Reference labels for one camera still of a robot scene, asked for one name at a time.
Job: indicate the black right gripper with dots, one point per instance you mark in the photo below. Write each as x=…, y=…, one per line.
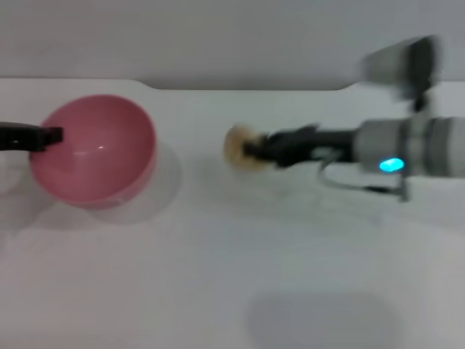
x=319, y=145

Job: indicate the beige egg yolk pastry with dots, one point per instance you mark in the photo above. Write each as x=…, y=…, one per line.
x=236, y=145

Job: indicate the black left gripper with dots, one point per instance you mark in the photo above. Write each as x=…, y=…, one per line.
x=20, y=138

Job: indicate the pink plastic bowl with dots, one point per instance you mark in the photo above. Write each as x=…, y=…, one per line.
x=101, y=160

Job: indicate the right wrist camera housing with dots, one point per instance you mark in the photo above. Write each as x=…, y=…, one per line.
x=403, y=65

